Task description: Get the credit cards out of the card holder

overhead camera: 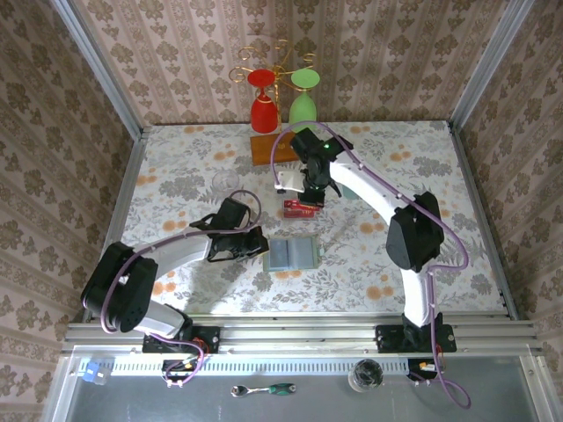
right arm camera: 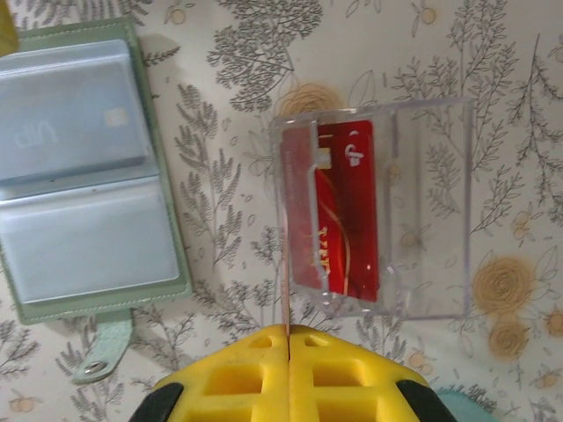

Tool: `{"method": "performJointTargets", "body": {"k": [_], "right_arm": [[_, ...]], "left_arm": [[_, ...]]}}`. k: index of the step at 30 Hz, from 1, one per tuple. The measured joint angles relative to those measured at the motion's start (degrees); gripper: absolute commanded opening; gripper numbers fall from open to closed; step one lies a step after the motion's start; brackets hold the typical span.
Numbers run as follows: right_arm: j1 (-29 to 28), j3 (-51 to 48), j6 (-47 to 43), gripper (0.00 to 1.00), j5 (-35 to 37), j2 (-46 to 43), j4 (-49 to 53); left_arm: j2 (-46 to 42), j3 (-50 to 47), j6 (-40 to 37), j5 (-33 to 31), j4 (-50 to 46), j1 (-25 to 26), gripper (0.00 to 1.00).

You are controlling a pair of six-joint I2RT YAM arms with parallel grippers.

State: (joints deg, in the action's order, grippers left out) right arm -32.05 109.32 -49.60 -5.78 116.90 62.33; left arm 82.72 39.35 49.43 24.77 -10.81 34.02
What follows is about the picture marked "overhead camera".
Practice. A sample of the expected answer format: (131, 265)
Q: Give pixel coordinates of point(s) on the red credit card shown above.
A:
(303, 214)

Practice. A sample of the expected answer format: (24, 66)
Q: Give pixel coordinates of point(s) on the green card holder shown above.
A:
(303, 255)

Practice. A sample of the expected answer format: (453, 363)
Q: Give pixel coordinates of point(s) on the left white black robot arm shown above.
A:
(123, 290)

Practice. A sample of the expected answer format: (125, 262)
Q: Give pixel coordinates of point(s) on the clear glass tumbler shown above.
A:
(225, 184)

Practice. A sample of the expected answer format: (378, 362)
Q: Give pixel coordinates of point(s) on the green wine glass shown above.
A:
(302, 110)

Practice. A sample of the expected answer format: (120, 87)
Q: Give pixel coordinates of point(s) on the floral patterned tablecloth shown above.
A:
(308, 294)

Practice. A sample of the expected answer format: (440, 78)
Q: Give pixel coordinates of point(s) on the red wine glass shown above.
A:
(264, 116)

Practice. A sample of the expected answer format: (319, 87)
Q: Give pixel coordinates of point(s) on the clear glass jar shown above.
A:
(366, 374)

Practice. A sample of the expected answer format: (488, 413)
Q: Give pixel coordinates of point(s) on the grey metal shelf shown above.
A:
(132, 404)

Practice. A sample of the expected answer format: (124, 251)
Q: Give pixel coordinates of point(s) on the blue white connector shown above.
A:
(91, 373)

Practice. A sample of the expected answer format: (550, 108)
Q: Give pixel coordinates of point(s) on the aluminium mounting rail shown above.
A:
(299, 336)

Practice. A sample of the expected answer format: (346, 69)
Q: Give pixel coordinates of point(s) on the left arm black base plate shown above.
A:
(209, 338)

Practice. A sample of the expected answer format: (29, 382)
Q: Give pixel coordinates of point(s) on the aluminium side rail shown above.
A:
(118, 220)
(484, 220)

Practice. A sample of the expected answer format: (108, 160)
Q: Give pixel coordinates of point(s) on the black connector bracket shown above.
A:
(415, 376)
(176, 369)

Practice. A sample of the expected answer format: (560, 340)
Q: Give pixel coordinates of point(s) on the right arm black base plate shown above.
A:
(389, 338)

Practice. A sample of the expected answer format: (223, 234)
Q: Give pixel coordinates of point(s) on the aluminium frame post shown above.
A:
(100, 66)
(489, 66)

